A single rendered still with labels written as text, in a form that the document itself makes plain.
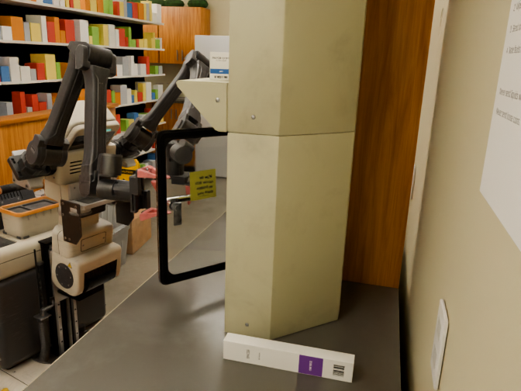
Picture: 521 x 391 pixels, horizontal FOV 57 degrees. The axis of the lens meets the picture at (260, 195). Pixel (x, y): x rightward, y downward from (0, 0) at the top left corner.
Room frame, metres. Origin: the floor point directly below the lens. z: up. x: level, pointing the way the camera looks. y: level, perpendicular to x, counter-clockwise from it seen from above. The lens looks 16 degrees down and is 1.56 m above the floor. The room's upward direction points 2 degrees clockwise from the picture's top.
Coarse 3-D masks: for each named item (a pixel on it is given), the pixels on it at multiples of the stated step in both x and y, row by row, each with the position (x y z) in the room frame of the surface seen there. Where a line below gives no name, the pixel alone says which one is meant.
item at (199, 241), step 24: (168, 144) 1.12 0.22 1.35; (192, 144) 1.16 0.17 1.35; (216, 144) 1.20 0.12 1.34; (168, 168) 1.12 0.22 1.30; (192, 168) 1.16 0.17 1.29; (216, 168) 1.20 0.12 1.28; (168, 192) 1.12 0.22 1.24; (192, 192) 1.16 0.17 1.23; (216, 192) 1.20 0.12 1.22; (168, 216) 1.12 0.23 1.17; (192, 216) 1.16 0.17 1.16; (216, 216) 1.20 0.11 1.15; (168, 240) 1.12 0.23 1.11; (192, 240) 1.16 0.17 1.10; (216, 240) 1.20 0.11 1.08; (168, 264) 1.12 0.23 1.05; (192, 264) 1.16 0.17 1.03
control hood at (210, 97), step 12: (180, 84) 1.01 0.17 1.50; (192, 84) 1.01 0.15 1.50; (204, 84) 1.00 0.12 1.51; (216, 84) 0.99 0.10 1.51; (228, 84) 1.00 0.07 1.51; (192, 96) 1.01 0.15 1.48; (204, 96) 1.00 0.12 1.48; (216, 96) 0.99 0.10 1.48; (228, 96) 0.99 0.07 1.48; (204, 108) 1.00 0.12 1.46; (216, 108) 0.99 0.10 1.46; (216, 120) 0.99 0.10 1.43
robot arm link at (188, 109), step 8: (192, 56) 1.80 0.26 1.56; (192, 64) 1.80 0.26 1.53; (200, 64) 1.79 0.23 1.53; (192, 72) 1.78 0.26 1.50; (200, 72) 1.76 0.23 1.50; (208, 72) 1.80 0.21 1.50; (184, 104) 1.64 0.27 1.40; (192, 104) 1.60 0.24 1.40; (184, 112) 1.56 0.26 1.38; (192, 112) 1.57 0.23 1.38; (184, 120) 1.51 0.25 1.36; (192, 120) 1.56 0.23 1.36; (200, 120) 1.57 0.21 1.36; (184, 128) 1.50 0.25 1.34
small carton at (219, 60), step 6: (210, 54) 1.09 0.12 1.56; (216, 54) 1.09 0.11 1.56; (222, 54) 1.09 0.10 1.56; (228, 54) 1.09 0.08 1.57; (210, 60) 1.09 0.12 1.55; (216, 60) 1.09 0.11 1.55; (222, 60) 1.09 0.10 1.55; (228, 60) 1.09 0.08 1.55; (210, 66) 1.09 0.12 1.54; (216, 66) 1.09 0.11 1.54; (222, 66) 1.09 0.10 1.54; (228, 66) 1.09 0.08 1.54; (210, 72) 1.09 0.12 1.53; (216, 72) 1.09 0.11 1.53; (222, 72) 1.09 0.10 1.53; (228, 72) 1.09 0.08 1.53; (210, 78) 1.09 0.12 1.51; (216, 78) 1.09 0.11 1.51; (222, 78) 1.09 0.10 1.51; (228, 78) 1.09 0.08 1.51
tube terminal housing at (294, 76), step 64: (256, 0) 0.97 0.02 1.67; (320, 0) 1.00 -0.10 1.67; (256, 64) 0.97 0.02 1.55; (320, 64) 1.01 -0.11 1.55; (256, 128) 0.97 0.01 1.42; (320, 128) 1.01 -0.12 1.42; (256, 192) 0.97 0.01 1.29; (320, 192) 1.02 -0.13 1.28; (256, 256) 0.97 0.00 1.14; (320, 256) 1.02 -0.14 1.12; (256, 320) 0.97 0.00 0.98; (320, 320) 1.03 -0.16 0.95
